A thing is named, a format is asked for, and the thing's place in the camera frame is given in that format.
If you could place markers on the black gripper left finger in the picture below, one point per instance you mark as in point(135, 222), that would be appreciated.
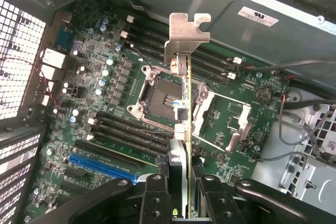
point(155, 203)

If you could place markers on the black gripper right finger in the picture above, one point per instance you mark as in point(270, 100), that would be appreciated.
point(220, 208)

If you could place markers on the blue expansion slot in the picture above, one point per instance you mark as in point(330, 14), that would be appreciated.
point(99, 167)

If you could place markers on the thin metal locking lever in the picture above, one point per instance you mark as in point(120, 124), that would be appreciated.
point(210, 142)

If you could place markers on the black RAM slot bank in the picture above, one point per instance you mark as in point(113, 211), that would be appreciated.
point(210, 61)
point(131, 132)

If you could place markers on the green motherboard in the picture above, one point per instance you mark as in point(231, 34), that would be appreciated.
point(223, 113)

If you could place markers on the perforated metal drive cage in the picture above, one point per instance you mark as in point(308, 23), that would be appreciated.
point(315, 176)

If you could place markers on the CPU socket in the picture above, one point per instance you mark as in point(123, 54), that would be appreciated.
point(160, 95)

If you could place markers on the coin cell battery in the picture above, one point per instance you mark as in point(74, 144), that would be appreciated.
point(262, 95)

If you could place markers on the blue VGA port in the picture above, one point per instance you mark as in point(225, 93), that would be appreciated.
point(63, 39)

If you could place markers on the white case label sticker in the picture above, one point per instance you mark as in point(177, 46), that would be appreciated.
point(258, 16)

